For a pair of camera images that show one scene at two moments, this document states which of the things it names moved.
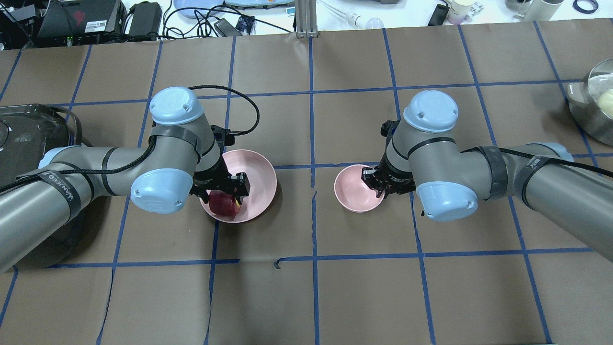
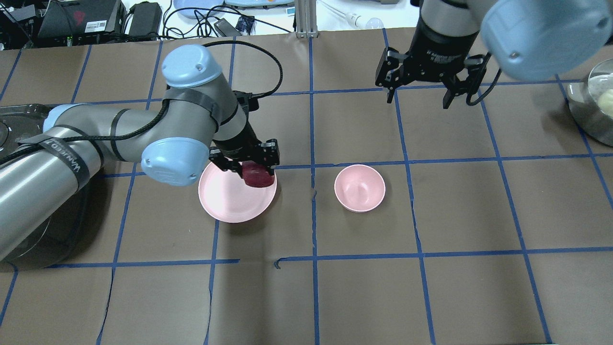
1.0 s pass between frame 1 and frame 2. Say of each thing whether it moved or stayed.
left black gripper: moved
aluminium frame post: stayed
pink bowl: stayed
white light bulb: stayed
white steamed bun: stayed
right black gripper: moved
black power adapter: stayed
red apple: moved
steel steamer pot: stayed
